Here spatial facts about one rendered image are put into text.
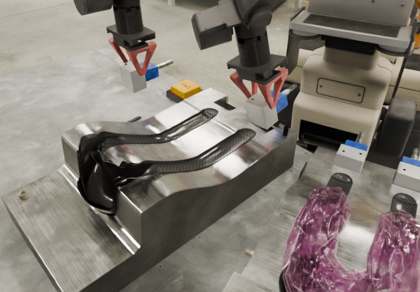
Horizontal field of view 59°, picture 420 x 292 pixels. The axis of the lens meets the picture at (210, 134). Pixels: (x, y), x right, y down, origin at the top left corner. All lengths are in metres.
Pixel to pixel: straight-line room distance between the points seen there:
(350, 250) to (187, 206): 0.25
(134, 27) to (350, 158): 0.50
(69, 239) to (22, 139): 0.42
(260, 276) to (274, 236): 0.07
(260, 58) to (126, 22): 0.29
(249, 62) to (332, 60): 0.40
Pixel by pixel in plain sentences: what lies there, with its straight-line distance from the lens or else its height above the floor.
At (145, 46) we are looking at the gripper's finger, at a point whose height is 1.02.
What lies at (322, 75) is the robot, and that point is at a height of 0.88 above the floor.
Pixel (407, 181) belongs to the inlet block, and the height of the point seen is 0.87.
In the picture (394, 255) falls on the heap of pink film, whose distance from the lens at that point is 0.57.
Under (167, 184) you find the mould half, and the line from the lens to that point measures 0.58.
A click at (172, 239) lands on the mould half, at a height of 0.83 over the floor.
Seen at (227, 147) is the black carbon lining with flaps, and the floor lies 0.88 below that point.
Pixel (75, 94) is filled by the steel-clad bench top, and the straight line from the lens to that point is 1.13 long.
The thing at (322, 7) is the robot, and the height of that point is 1.06.
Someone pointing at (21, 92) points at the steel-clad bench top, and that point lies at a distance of 1.21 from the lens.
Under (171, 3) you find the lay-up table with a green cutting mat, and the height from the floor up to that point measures 0.04.
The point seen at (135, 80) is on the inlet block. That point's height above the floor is 0.93.
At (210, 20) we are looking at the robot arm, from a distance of 0.64.
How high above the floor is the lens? 1.33
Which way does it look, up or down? 36 degrees down
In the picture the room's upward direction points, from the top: straight up
